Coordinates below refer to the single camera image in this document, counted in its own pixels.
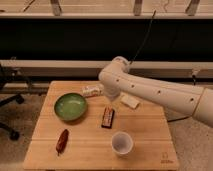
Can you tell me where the green ceramic bowl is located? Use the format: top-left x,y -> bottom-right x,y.
54,93 -> 88,121

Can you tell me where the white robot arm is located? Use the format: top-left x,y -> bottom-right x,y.
98,56 -> 213,127

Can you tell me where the white plastic bottle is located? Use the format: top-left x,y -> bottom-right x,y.
82,84 -> 103,97

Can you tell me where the white sponge block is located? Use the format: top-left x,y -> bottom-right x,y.
121,95 -> 140,109

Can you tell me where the dark chocolate bar box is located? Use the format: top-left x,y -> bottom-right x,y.
101,107 -> 115,128

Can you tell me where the white paper cup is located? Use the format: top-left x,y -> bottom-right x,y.
111,131 -> 134,156

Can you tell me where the red chili pepper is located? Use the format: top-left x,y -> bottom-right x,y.
56,129 -> 69,155

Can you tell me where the black office chair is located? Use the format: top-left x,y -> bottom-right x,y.
0,64 -> 24,141

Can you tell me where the black hanging cable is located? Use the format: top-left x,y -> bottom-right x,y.
129,9 -> 157,65

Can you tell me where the black floor cable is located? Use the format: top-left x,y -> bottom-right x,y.
167,114 -> 191,123

